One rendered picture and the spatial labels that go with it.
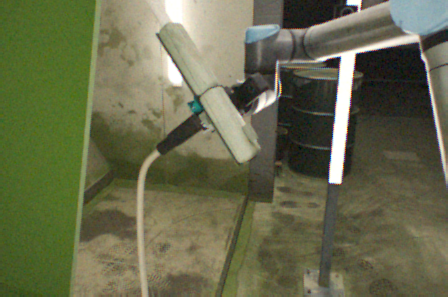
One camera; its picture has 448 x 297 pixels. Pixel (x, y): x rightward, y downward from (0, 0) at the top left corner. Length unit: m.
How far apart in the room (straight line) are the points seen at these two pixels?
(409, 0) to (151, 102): 2.36
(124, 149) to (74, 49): 1.99
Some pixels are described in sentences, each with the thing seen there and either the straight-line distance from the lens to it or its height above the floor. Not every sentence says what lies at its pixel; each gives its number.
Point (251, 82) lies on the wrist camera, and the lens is 0.76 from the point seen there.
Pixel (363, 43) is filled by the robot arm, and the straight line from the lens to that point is 0.80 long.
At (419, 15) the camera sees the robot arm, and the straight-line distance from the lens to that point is 0.45.
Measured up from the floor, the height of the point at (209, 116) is 1.16.
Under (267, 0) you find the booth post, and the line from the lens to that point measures 2.42.
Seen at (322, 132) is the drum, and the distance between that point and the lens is 3.03.
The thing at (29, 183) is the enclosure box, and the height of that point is 0.88.
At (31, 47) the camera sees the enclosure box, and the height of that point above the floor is 1.27.
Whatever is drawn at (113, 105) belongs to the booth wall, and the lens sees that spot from 2.84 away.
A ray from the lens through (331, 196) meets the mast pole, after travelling 1.80.
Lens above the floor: 1.35
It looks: 17 degrees down
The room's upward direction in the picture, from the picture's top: straight up
